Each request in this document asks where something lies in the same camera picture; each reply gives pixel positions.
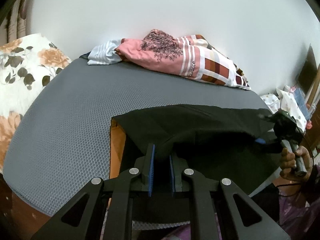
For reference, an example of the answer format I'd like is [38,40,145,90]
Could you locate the black pants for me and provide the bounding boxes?
[109,104,286,223]

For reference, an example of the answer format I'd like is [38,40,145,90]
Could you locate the person's right hand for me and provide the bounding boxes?
[280,146,313,181]

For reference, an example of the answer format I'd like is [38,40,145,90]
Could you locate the white dotted bedsheet pile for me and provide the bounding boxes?
[260,89,308,132]

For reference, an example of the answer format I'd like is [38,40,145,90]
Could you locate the blue folded garment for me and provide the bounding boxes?
[293,88,310,121]

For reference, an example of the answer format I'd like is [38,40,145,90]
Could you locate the brown wooden cabinet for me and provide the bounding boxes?
[297,45,319,150]

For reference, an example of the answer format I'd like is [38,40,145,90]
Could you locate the purple floral cloth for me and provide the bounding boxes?
[159,192,320,240]

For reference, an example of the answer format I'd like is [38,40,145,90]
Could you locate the grey mesh mattress pad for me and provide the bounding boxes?
[4,59,266,216]

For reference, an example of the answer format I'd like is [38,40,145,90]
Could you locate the pink checked folded blanket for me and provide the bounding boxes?
[116,29,251,90]

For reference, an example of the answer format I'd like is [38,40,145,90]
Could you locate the light blue white cloth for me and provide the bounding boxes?
[88,40,121,65]

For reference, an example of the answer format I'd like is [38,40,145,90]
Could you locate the floral cream pillow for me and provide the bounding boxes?
[0,34,72,169]

